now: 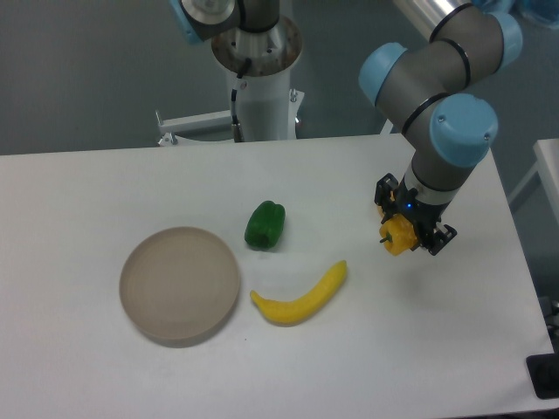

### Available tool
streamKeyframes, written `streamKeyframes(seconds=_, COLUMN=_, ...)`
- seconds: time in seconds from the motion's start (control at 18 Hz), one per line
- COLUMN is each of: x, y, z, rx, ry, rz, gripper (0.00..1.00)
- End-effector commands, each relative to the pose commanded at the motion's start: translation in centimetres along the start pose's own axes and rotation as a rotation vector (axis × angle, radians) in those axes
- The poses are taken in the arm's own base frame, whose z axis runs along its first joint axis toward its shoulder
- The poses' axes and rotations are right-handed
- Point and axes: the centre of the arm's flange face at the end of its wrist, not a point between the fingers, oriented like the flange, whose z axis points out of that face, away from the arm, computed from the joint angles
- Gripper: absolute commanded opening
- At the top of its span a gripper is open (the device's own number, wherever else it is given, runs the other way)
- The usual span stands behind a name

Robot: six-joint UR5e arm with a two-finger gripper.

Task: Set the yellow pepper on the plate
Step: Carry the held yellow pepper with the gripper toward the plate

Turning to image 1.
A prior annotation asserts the yellow toy banana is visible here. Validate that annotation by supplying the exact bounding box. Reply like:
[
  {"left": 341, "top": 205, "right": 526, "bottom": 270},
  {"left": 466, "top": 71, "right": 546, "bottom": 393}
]
[{"left": 250, "top": 260, "right": 349, "bottom": 326}]

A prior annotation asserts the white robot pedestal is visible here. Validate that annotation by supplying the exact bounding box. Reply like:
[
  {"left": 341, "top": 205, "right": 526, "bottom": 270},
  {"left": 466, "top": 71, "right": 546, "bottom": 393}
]
[{"left": 157, "top": 15, "right": 305, "bottom": 147}]

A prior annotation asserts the yellow toy pepper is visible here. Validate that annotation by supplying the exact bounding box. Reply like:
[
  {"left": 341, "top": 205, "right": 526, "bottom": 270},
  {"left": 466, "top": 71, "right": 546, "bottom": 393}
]
[{"left": 379, "top": 214, "right": 418, "bottom": 256}]

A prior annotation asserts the black device at table edge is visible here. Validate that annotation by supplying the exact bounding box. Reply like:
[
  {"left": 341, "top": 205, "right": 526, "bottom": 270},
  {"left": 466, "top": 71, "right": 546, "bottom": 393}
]
[{"left": 525, "top": 296, "right": 559, "bottom": 400}]

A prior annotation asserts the black cable on pedestal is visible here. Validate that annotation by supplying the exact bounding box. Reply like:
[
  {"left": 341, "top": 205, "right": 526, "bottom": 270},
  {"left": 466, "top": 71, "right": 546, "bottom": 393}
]
[{"left": 230, "top": 57, "right": 252, "bottom": 143}]

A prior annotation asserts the beige round plate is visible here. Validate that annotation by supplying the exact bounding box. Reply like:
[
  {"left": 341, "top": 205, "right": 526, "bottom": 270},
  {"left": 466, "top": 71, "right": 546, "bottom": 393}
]
[{"left": 119, "top": 227, "right": 241, "bottom": 347}]

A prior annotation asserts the green toy pepper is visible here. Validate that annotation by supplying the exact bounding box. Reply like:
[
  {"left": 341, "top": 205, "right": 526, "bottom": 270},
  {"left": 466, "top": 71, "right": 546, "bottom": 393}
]
[{"left": 244, "top": 201, "right": 286, "bottom": 251}]

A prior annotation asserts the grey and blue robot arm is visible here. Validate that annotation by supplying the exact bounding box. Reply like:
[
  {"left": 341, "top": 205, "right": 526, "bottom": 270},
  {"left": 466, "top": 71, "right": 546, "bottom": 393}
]
[{"left": 170, "top": 1, "right": 523, "bottom": 255}]

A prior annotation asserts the white side table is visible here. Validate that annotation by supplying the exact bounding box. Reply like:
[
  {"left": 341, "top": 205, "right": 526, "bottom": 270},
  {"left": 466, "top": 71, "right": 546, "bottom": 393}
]
[{"left": 507, "top": 138, "right": 558, "bottom": 217}]

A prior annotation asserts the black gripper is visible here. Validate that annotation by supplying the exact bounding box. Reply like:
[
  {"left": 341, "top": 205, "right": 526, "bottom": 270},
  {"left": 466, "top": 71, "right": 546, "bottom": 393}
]
[{"left": 374, "top": 172, "right": 457, "bottom": 256}]

